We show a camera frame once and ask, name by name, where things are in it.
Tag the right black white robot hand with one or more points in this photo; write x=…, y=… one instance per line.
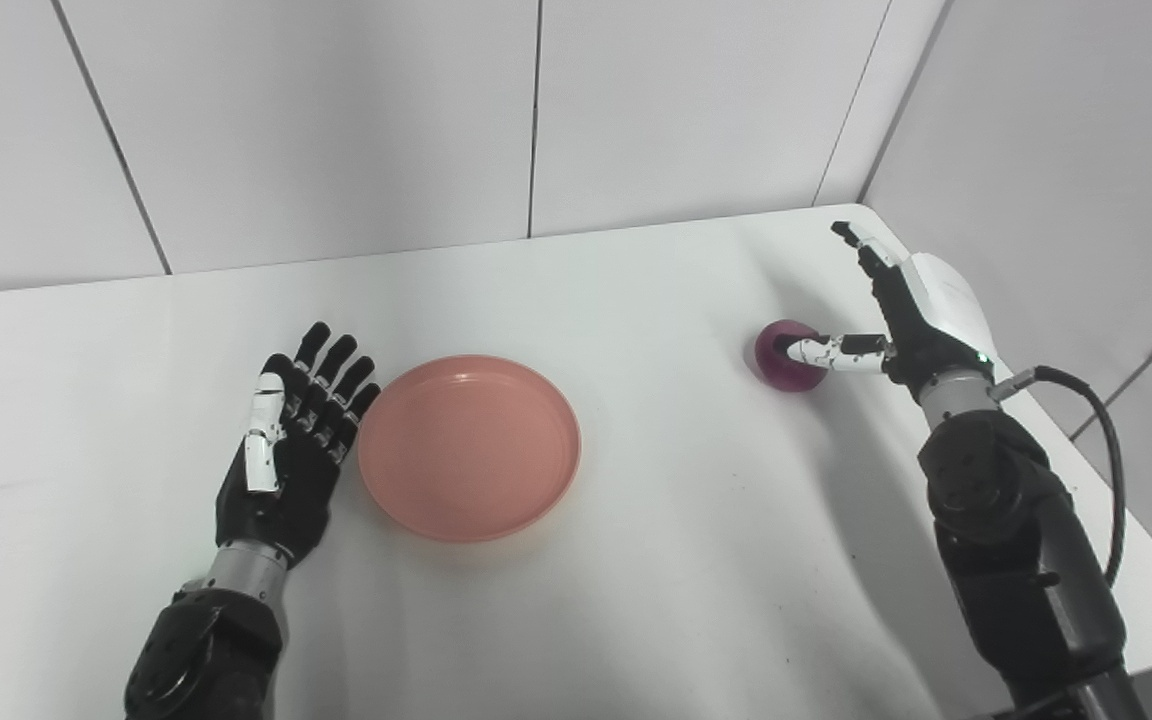
x=906, y=320

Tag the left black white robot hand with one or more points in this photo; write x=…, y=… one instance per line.
x=291, y=450

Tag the purple red onion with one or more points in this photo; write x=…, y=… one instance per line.
x=781, y=368

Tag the pink round plate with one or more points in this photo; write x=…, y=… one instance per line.
x=469, y=448

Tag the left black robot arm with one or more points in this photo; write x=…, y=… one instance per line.
x=211, y=640

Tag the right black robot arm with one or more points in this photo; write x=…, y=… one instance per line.
x=1021, y=550

